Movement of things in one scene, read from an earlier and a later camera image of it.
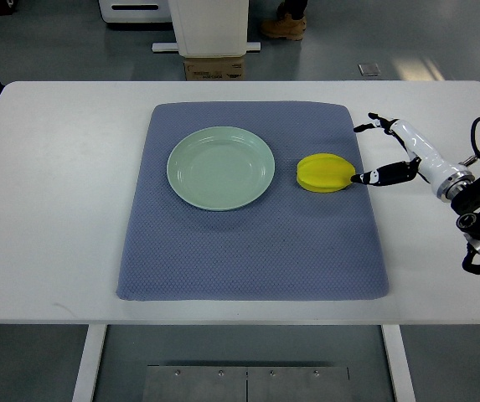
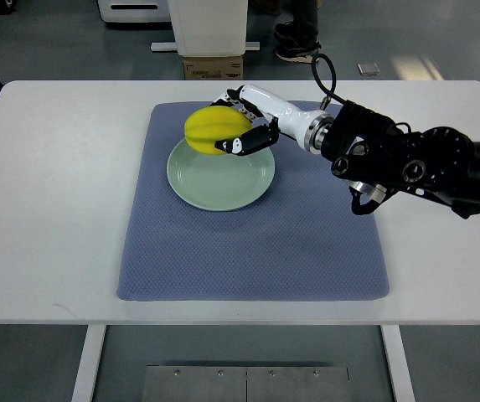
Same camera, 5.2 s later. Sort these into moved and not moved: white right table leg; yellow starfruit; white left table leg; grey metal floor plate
Moved: yellow starfruit
Not moved: grey metal floor plate; white right table leg; white left table leg
